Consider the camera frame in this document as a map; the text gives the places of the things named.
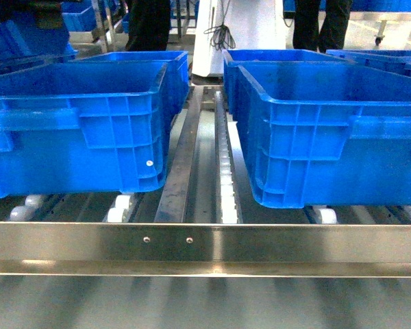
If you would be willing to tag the stainless steel shelf rack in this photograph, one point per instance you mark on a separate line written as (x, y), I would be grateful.
(167, 244)

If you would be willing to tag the blue bin far right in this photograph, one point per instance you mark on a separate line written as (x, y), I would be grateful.
(395, 61)

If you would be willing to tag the blue bin front right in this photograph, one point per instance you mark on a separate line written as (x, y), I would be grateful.
(324, 133)

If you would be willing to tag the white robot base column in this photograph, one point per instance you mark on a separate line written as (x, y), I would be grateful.
(252, 24)

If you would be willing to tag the blue bin front left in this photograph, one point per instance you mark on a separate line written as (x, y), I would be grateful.
(83, 127)

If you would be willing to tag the tilted blue bin far left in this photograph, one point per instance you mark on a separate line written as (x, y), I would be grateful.
(21, 37)

